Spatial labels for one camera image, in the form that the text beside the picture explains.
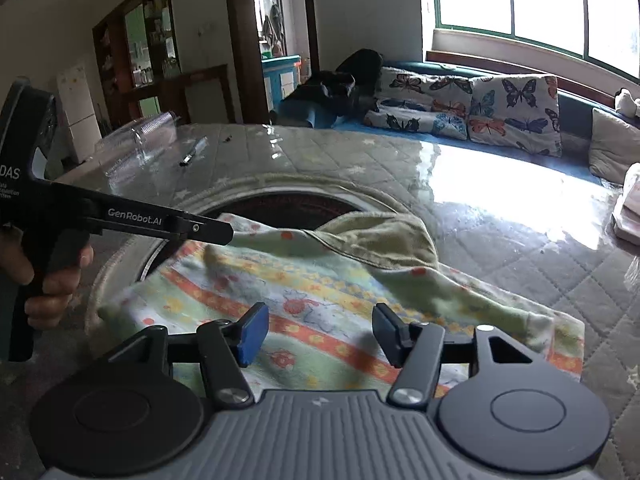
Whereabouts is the colourful patterned children's garment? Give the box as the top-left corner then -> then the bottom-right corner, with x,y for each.
96,212 -> 585,393

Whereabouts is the person's left hand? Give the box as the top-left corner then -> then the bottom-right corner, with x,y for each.
1,226 -> 94,330

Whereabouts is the clear plastic bag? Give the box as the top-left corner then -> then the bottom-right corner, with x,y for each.
55,112 -> 177,183

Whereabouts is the round black table inset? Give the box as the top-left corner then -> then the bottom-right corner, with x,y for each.
139,192 -> 371,283

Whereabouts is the black marker pen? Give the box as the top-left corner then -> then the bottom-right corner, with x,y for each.
179,136 -> 208,167

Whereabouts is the dark wooden cabinet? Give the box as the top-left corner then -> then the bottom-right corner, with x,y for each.
92,0 -> 236,129

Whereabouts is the lower butterfly print pillow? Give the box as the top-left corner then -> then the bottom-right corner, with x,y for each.
362,67 -> 473,140

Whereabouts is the black clothing pile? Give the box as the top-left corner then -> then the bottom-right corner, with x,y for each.
269,49 -> 384,129

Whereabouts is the far pink packaged bundle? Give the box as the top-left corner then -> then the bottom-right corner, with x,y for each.
612,162 -> 640,246

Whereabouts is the upright butterfly print pillow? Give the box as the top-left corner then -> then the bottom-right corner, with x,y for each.
468,74 -> 562,157

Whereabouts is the light blue cabinet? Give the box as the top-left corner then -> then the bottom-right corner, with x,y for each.
262,55 -> 302,110

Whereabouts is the grey square cushion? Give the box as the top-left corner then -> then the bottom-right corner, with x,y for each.
589,108 -> 640,184

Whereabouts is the blue corner sofa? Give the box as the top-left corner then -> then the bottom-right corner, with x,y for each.
269,58 -> 640,187

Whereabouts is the white plush toy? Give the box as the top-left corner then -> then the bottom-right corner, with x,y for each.
614,88 -> 639,118

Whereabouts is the green framed window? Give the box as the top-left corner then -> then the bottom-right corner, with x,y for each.
435,0 -> 639,82

